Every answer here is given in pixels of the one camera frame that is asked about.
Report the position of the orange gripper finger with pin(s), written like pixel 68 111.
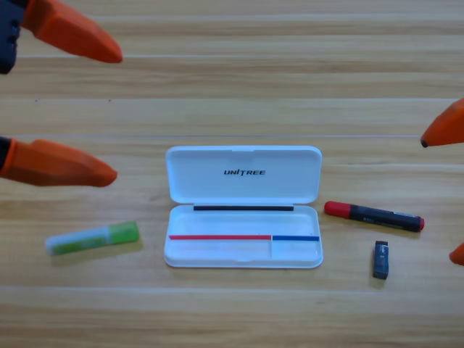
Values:
pixel 69 32
pixel 459 255
pixel 447 127
pixel 54 165

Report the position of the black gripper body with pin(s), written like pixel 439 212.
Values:
pixel 7 36

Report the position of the black eraser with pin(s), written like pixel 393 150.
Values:
pixel 381 261

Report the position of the green and white glue stick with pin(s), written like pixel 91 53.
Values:
pixel 90 239

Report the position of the black marker with red cap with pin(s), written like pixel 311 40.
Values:
pixel 373 215

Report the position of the white Unitree pencil case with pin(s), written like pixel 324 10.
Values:
pixel 239 188

